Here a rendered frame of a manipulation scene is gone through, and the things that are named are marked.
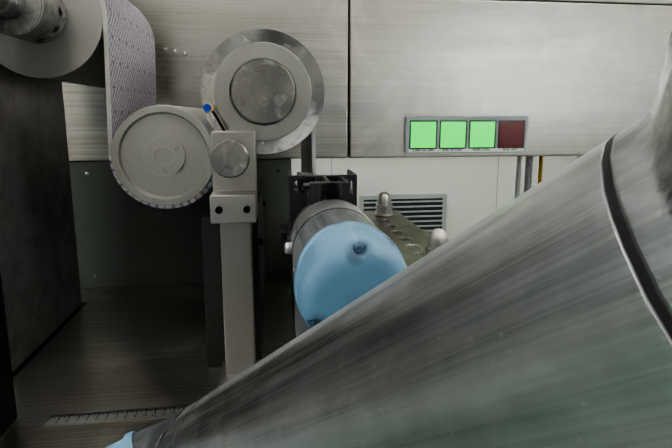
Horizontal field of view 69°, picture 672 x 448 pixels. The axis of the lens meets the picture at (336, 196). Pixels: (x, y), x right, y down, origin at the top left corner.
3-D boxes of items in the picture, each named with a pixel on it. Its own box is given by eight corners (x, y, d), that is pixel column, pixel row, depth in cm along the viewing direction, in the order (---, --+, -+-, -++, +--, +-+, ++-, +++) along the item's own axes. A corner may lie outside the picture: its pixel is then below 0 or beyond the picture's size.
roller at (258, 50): (216, 141, 59) (211, 41, 57) (232, 133, 84) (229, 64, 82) (312, 139, 60) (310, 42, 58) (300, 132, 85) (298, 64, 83)
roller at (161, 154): (114, 206, 59) (107, 104, 57) (161, 179, 84) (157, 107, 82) (217, 204, 60) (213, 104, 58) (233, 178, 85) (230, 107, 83)
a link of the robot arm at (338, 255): (296, 373, 30) (295, 240, 29) (290, 306, 41) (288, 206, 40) (420, 365, 31) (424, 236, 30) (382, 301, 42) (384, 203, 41)
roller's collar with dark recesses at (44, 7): (-22, 34, 49) (-30, -33, 48) (9, 43, 55) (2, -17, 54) (45, 36, 50) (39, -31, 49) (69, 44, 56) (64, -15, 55)
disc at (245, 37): (203, 155, 59) (196, 27, 57) (204, 155, 60) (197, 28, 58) (325, 152, 61) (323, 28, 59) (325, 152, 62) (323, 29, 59)
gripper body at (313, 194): (351, 168, 57) (372, 182, 45) (350, 241, 58) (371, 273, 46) (284, 169, 56) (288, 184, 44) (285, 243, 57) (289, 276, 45)
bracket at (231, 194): (217, 398, 57) (205, 132, 52) (222, 370, 63) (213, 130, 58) (261, 395, 58) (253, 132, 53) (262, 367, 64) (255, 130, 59)
